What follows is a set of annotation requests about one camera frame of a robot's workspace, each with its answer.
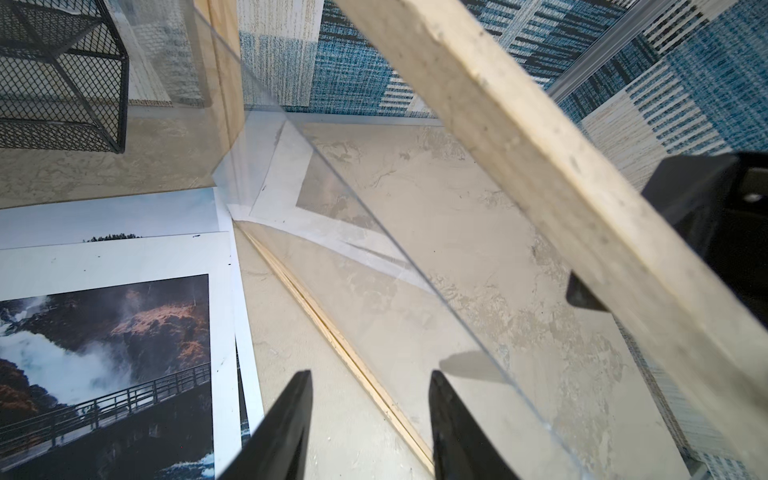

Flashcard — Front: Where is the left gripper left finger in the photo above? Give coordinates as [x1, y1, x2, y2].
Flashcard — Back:
[220, 370, 313, 480]

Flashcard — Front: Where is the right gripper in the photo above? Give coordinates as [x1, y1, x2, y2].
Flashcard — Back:
[565, 151, 768, 331]

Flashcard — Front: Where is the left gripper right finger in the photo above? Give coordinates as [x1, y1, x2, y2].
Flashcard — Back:
[428, 370, 519, 480]

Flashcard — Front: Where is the wooden picture frame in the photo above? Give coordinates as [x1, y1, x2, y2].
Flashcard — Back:
[191, 0, 768, 475]

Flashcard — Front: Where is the clear acrylic sheet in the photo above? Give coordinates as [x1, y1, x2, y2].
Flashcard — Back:
[111, 1, 588, 479]

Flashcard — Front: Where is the waterfall photo with white border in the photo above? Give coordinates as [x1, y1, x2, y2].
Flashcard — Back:
[1, 233, 241, 479]

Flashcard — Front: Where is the black wire shelf rack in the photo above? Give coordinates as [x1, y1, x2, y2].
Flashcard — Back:
[1, 1, 129, 154]

